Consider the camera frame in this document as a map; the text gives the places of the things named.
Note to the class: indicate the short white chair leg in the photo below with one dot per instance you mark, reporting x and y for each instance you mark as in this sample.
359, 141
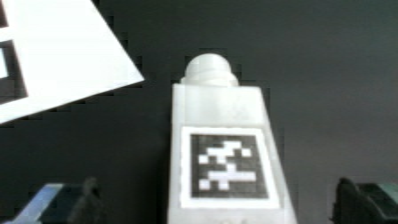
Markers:
226, 186

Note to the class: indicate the white marker sheet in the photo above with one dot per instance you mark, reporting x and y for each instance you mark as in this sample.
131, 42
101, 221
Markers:
62, 59

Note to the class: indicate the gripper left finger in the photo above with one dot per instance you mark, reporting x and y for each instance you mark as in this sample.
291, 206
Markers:
64, 204

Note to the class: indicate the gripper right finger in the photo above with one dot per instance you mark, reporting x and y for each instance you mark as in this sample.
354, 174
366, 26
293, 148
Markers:
366, 203

